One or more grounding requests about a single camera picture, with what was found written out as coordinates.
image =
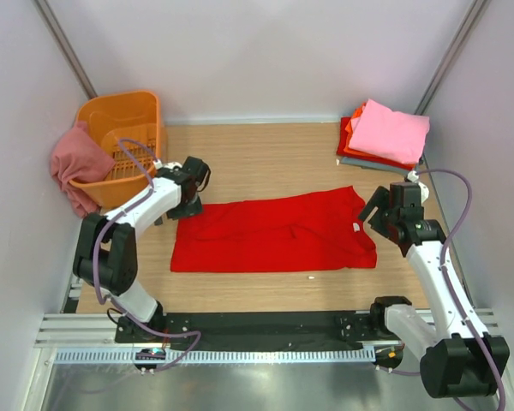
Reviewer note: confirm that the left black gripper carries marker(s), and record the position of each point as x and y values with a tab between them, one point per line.
185	210

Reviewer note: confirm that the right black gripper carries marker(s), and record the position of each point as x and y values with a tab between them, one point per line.
378	212

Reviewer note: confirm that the red t shirt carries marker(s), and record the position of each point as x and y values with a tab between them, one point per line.
318	231
348	153

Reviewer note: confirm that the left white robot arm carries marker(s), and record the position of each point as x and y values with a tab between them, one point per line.
106	252

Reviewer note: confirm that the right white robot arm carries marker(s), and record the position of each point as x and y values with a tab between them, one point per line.
458	356

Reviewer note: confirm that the folded grey t shirt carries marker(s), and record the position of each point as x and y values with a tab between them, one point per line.
372	165

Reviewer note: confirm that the folded pink t shirt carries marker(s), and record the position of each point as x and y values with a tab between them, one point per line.
377	130

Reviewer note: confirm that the folded red t shirt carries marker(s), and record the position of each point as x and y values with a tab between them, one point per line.
348	153

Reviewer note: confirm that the orange plastic basket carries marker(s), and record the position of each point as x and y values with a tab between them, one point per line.
127	121

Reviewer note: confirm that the dusty pink t shirt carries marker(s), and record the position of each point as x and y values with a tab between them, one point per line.
77	156

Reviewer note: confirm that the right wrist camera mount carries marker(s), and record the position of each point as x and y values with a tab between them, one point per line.
414	178

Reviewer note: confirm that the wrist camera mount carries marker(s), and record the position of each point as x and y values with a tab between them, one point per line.
414	178
158	165

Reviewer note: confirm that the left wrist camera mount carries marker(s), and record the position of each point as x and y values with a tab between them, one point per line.
158	165

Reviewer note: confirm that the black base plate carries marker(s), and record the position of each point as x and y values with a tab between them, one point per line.
278	331

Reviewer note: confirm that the white slotted cable duct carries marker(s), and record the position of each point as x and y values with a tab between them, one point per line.
141	356

